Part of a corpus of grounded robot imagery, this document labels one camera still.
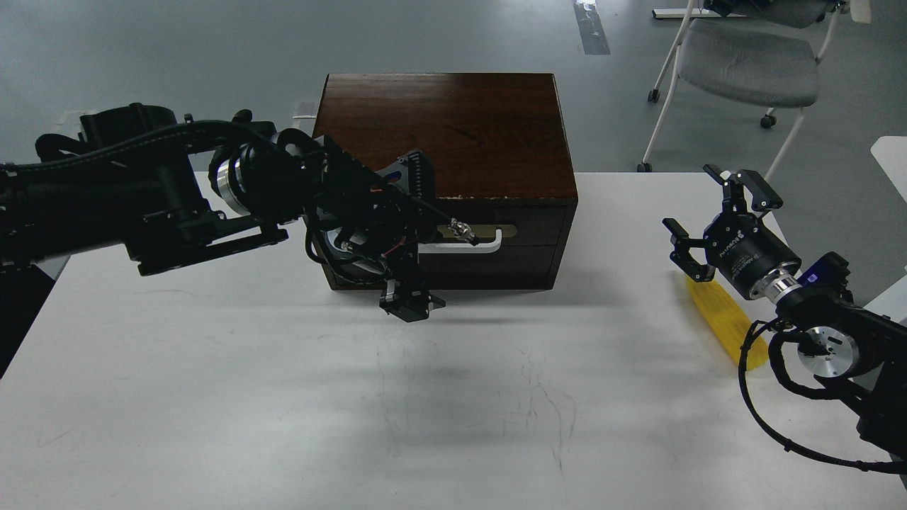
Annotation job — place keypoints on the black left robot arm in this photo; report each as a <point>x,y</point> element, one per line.
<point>179,194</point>

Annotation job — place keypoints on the grey office chair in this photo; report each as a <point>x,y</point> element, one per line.
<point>762,69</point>

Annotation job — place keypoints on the white drawer handle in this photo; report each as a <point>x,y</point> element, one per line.
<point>464,247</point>

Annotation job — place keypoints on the yellow corn cob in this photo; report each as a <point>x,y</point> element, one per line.
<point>722,313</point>

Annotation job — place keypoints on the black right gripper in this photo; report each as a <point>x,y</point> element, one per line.
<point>737,242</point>

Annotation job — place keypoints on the dark wooden cabinet box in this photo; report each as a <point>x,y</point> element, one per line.
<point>500,155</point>

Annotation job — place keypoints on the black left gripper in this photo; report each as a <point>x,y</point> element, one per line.
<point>375,220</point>

